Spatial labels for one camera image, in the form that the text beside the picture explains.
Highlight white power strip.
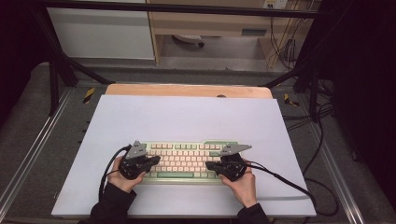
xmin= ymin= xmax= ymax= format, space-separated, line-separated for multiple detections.
xmin=262 ymin=0 xmax=290 ymax=10

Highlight office chair base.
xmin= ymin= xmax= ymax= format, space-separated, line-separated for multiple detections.
xmin=171 ymin=34 xmax=205 ymax=49

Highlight person's left hand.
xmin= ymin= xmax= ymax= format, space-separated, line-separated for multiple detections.
xmin=106 ymin=156 xmax=147 ymax=194

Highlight pale lavender board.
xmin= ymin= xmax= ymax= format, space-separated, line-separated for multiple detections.
xmin=50 ymin=94 xmax=318 ymax=218

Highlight black frame crossbar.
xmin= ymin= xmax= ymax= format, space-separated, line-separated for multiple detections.
xmin=31 ymin=0 xmax=325 ymax=20

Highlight white cabinet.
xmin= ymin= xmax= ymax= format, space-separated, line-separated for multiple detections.
xmin=47 ymin=0 xmax=156 ymax=61

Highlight wooden table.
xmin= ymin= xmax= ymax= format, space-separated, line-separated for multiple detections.
xmin=105 ymin=83 xmax=274 ymax=100

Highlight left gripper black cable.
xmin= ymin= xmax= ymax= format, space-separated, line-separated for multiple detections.
xmin=98 ymin=144 xmax=134 ymax=201

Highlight person's right hand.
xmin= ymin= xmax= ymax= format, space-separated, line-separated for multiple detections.
xmin=219 ymin=160 xmax=258 ymax=209

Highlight black floor cables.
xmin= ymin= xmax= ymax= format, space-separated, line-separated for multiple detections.
xmin=281 ymin=78 xmax=336 ymax=133

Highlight yellow black striped tape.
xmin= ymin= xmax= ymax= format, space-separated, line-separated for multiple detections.
xmin=81 ymin=87 xmax=96 ymax=105
xmin=282 ymin=92 xmax=301 ymax=108

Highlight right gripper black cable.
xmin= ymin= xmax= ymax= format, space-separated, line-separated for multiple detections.
xmin=246 ymin=160 xmax=339 ymax=217

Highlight black frame leg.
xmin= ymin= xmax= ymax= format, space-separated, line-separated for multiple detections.
xmin=30 ymin=6 xmax=117 ymax=118
xmin=262 ymin=0 xmax=359 ymax=123

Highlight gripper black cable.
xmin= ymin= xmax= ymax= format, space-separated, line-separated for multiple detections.
xmin=98 ymin=144 xmax=134 ymax=201
xmin=246 ymin=160 xmax=339 ymax=217

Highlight black curtain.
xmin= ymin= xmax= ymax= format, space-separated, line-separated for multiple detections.
xmin=320 ymin=0 xmax=396 ymax=203
xmin=0 ymin=0 xmax=49 ymax=129

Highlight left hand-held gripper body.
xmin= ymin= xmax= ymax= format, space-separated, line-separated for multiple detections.
xmin=118 ymin=140 xmax=151 ymax=181

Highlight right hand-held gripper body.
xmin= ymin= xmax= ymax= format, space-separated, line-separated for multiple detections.
xmin=219 ymin=143 xmax=252 ymax=182

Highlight aluminium rail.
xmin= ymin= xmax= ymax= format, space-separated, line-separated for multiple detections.
xmin=306 ymin=120 xmax=366 ymax=224
xmin=0 ymin=88 xmax=75 ymax=213

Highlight light wooden desk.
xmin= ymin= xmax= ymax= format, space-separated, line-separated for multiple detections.
xmin=146 ymin=0 xmax=322 ymax=68

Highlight hanging cable bundle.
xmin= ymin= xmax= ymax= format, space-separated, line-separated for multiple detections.
xmin=268 ymin=14 xmax=301 ymax=72

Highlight cream pink green keyboard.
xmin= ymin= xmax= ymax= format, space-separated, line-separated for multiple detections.
xmin=133 ymin=139 xmax=246 ymax=186

